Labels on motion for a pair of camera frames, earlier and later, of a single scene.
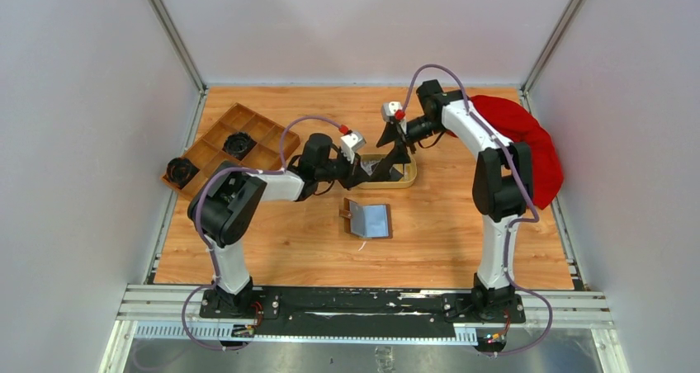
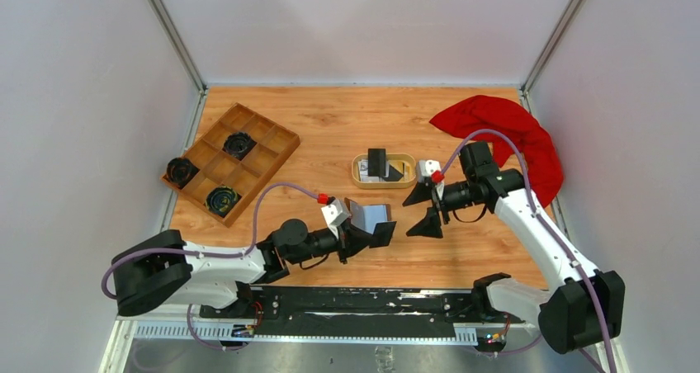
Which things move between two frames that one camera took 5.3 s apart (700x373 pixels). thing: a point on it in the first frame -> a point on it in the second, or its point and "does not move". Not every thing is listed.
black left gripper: (352, 174) -> (352, 240)
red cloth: (510, 121) does not move
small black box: (394, 175) -> (376, 162)
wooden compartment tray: (243, 139) does not move
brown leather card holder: (367, 221) does not move
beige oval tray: (409, 171) does not move
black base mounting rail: (360, 311) does not move
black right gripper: (391, 134) -> (423, 191)
